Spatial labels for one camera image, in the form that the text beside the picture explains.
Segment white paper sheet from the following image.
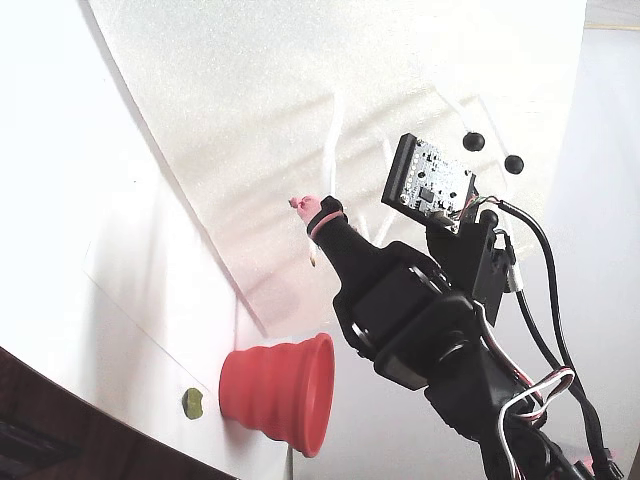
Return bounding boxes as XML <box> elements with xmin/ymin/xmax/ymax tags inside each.
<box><xmin>82</xmin><ymin>244</ymin><xmax>241</xmax><ymax>401</ymax></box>

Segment black camera cable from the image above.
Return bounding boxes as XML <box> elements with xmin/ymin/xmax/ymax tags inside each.
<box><xmin>514</xmin><ymin>287</ymin><xmax>601</xmax><ymax>416</ymax></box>
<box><xmin>497</xmin><ymin>198</ymin><xmax>624</xmax><ymax>480</ymax></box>

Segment small green leaf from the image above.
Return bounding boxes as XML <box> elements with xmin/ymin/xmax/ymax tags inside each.
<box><xmin>181</xmin><ymin>387</ymin><xmax>204</xmax><ymax>420</ymax></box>

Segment red collapsible silicone cup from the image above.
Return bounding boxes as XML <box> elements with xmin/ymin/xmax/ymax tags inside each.
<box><xmin>218</xmin><ymin>331</ymin><xmax>335</xmax><ymax>459</ymax></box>

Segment white red servo wires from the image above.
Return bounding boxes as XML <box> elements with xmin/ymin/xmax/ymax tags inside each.
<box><xmin>497</xmin><ymin>367</ymin><xmax>579</xmax><ymax>480</ymax></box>

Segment pink-tipped black gripper finger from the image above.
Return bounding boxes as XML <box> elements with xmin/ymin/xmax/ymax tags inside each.
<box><xmin>288</xmin><ymin>195</ymin><xmax>384</xmax><ymax>294</ymax></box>

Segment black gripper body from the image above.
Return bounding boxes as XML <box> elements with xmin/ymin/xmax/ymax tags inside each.
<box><xmin>332</xmin><ymin>240</ymin><xmax>486</xmax><ymax>389</ymax></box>

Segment pink sticky note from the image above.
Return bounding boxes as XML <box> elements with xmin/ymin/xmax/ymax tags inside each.
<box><xmin>574</xmin><ymin>447</ymin><xmax>626</xmax><ymax>469</ymax></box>

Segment white sparkly foam board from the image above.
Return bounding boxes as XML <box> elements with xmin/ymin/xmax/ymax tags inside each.
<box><xmin>84</xmin><ymin>0</ymin><xmax>586</xmax><ymax>337</ymax></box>

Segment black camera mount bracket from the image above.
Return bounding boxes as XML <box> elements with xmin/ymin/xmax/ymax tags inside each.
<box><xmin>423</xmin><ymin>209</ymin><xmax>516</xmax><ymax>329</ymax></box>

